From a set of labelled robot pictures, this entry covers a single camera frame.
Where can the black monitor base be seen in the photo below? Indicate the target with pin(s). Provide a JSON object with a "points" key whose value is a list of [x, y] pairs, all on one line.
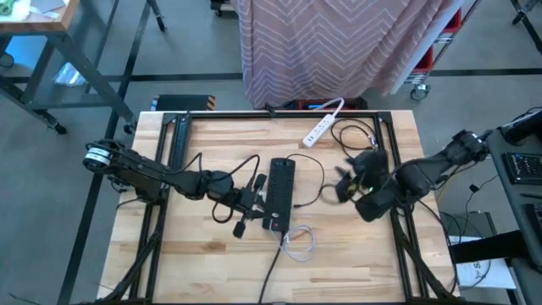
{"points": [[523, 127]]}

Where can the black stand leg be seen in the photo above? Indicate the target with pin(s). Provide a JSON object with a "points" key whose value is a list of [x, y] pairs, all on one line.
{"points": [[527, 23], [157, 19]]}

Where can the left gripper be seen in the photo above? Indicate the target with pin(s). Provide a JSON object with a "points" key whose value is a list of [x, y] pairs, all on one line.
{"points": [[243, 201]]}

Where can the black power strip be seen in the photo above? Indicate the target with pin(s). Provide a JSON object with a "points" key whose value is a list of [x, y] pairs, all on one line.
{"points": [[279, 186]]}

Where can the grey desk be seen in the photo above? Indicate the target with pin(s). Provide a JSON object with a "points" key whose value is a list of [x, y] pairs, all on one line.
{"points": [[508, 195]]}

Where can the black wheeled base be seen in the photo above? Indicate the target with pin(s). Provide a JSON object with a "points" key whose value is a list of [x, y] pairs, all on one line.
{"points": [[218, 6]]}

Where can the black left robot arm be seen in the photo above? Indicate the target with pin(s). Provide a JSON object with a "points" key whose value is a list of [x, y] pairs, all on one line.
{"points": [[148, 173]]}

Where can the green tool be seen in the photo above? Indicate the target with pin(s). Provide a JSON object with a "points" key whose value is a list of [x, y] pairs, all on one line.
{"points": [[6, 7]]}

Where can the pink chevron cloth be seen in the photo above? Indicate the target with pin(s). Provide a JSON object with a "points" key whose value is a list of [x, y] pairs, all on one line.
{"points": [[330, 51]]}

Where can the black keyboard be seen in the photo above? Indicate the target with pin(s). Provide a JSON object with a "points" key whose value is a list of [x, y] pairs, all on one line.
{"points": [[525, 168]]}

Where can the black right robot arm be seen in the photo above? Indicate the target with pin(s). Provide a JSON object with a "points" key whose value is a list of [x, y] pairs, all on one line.
{"points": [[417, 178]]}

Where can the white paper sheets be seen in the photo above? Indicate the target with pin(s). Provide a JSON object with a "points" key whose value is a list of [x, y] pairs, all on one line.
{"points": [[46, 5]]}

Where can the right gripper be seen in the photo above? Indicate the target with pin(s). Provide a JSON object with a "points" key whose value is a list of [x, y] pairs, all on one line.
{"points": [[370, 169]]}

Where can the white power strip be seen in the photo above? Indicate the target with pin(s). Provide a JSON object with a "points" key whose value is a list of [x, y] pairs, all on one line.
{"points": [[318, 131]]}

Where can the white paper box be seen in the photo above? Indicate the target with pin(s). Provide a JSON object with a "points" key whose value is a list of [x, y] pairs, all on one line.
{"points": [[478, 275]]}

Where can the red storage bin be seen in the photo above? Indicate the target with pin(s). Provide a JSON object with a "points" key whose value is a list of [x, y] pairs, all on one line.
{"points": [[425, 59], [454, 21]]}

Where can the red black toolbox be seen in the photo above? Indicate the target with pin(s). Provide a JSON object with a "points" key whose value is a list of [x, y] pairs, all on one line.
{"points": [[305, 104]]}

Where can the black aluminium table frame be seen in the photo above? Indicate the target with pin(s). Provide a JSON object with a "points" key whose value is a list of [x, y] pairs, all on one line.
{"points": [[275, 115]]}

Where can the grey computer case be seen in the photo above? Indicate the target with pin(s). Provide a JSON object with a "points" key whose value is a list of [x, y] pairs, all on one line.
{"points": [[466, 222]]}

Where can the wooden top workbench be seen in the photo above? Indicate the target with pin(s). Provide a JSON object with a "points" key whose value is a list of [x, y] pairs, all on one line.
{"points": [[38, 25]]}

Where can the black yellow striped box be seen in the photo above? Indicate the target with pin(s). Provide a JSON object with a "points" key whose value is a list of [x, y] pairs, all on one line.
{"points": [[182, 103]]}

